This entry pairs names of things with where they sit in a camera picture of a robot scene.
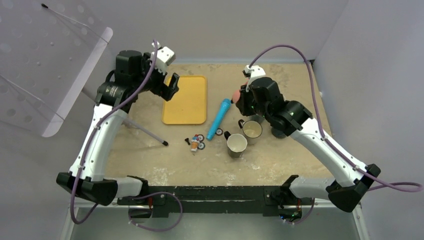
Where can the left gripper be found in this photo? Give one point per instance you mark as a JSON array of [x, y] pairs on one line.
[[163, 90]]

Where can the ice cream cone toy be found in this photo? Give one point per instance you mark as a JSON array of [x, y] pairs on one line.
[[194, 143]]

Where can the poker chip by microphone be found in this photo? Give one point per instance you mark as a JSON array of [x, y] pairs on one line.
[[219, 132]]

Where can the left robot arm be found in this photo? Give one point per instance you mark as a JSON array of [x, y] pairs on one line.
[[134, 73]]

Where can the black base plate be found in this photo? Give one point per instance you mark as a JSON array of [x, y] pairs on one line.
[[268, 200]]

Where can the black mug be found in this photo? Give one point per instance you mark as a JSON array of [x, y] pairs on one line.
[[236, 144]]

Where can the poker chip 100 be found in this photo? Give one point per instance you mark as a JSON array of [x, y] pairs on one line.
[[200, 137]]

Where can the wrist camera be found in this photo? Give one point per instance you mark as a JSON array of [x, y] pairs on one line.
[[253, 73], [164, 58]]

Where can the cream mug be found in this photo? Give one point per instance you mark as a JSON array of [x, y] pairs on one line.
[[251, 130]]

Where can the grey mug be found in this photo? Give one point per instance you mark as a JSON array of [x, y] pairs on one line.
[[257, 118]]

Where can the blue toy microphone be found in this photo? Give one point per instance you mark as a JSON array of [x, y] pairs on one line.
[[223, 109]]

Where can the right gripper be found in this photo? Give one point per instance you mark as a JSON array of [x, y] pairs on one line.
[[241, 104]]

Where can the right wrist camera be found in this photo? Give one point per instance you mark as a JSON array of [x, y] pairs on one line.
[[253, 73]]

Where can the pink mug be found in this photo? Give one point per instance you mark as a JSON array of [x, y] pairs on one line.
[[237, 93]]

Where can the dark blue mug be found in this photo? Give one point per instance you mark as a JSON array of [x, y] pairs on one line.
[[278, 133]]

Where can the tripod stand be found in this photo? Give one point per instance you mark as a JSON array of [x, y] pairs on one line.
[[128, 122]]

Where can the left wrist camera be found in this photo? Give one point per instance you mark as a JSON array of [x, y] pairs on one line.
[[164, 58]]

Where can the yellow tray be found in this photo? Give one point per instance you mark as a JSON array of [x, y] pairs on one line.
[[189, 105]]

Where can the poker chip 50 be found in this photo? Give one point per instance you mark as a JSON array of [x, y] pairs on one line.
[[201, 146]]

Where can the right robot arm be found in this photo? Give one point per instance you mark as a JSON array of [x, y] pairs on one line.
[[349, 184]]

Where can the white perforated panel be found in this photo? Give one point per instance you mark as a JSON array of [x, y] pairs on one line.
[[48, 50]]

